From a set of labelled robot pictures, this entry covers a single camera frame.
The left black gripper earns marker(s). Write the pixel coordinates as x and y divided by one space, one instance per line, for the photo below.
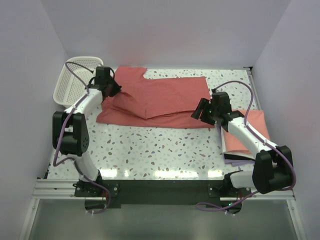
113 86

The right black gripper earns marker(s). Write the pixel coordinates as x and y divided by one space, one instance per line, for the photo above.
206 111

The red t shirt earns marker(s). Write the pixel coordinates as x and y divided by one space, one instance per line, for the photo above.
161 103

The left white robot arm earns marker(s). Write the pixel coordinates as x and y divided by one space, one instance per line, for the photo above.
70 135

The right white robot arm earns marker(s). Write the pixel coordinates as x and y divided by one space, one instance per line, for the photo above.
273 164

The white plastic basket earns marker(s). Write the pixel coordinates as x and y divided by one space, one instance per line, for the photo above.
68 88

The folded salmon t shirt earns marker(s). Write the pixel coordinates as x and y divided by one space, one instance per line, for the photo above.
252 132

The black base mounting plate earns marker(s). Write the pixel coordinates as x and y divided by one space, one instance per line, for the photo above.
154 192

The aluminium frame rail right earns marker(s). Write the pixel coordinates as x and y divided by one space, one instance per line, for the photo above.
288 197

